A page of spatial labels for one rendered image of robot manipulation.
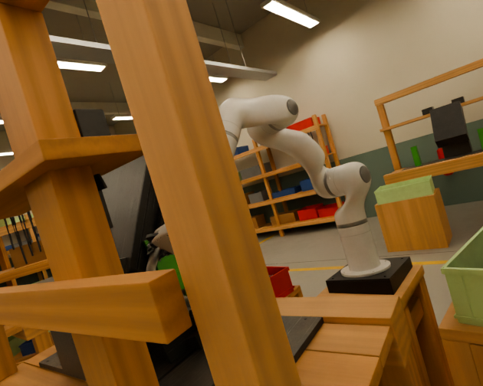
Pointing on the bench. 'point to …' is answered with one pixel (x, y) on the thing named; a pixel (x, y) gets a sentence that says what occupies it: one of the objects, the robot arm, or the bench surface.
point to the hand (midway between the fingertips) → (156, 251)
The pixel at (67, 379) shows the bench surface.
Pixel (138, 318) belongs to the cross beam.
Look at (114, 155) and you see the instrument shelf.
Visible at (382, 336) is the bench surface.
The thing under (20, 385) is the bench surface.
